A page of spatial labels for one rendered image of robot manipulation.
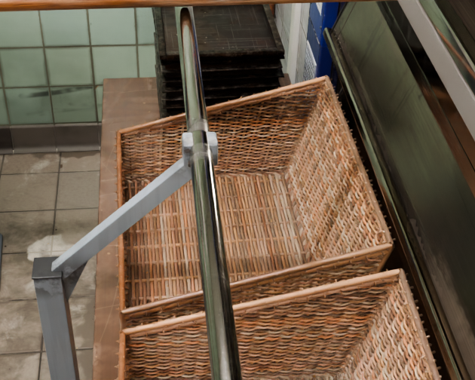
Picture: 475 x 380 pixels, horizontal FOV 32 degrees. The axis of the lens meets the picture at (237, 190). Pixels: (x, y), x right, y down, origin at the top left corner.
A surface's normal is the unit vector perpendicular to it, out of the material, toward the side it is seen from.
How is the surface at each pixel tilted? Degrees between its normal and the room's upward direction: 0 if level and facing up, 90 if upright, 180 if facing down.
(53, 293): 90
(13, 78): 90
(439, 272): 70
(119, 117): 0
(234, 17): 0
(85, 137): 90
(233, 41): 0
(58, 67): 90
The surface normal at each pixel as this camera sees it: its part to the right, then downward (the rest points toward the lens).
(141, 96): 0.03, -0.77
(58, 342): 0.11, 0.63
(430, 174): -0.92, -0.22
